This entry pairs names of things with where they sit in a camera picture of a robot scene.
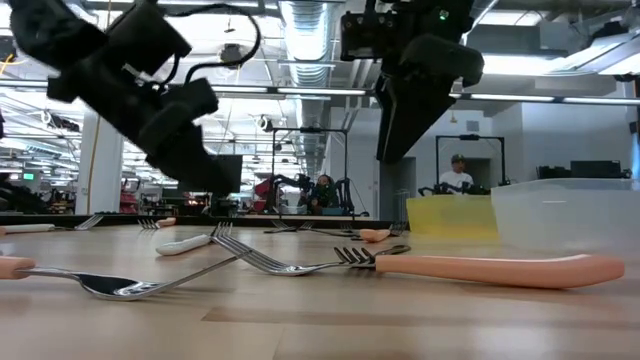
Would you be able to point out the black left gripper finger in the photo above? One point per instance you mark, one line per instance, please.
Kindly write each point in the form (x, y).
(192, 165)

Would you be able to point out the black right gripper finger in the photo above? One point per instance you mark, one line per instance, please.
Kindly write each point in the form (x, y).
(405, 115)

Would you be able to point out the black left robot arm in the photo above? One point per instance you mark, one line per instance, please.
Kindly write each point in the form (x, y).
(45, 30)

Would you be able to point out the black background robot arm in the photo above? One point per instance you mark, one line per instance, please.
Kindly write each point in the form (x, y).
(450, 189)

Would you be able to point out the dark background robot arm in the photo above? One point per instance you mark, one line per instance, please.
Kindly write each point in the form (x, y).
(346, 192)

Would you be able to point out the black monitor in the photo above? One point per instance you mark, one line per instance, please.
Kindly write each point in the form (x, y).
(235, 170)

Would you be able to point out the white building column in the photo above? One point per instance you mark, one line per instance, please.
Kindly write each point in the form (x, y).
(105, 170)

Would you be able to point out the red background machine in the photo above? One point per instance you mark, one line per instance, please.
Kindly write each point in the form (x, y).
(261, 192)

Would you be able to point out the grey door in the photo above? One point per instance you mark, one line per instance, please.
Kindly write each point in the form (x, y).
(397, 190)

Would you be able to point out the person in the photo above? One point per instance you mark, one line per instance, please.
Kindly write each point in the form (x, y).
(456, 177)
(324, 192)

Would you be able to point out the bright ceiling light panel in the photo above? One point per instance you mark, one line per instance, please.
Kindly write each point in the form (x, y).
(540, 65)

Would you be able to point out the yellow plastic bin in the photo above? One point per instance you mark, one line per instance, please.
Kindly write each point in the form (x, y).
(450, 217)

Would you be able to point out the green exit sign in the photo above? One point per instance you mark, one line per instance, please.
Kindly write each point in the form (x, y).
(28, 176)

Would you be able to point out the silver spoon in front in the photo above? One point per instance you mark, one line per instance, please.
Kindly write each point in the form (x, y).
(120, 289)

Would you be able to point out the clear plastic bin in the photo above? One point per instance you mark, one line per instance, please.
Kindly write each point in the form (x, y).
(565, 220)

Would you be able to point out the black equipment shelf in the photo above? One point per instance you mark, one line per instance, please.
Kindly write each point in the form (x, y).
(595, 169)

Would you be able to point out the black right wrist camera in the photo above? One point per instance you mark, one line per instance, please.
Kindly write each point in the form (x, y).
(365, 35)

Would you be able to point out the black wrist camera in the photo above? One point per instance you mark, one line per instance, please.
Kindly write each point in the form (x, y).
(145, 35)
(365, 35)

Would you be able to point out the black gantry frame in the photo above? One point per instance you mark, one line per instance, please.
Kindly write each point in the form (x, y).
(310, 130)
(470, 137)

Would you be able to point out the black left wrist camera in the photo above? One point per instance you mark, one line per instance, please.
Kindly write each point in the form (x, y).
(145, 35)

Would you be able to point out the black metal table frame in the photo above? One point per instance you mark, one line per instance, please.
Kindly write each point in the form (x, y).
(240, 220)

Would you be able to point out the silver ventilation duct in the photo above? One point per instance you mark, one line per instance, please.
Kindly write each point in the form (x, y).
(487, 10)
(307, 35)

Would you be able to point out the black rail with light strips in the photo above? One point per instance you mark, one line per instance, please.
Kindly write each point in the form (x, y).
(320, 91)

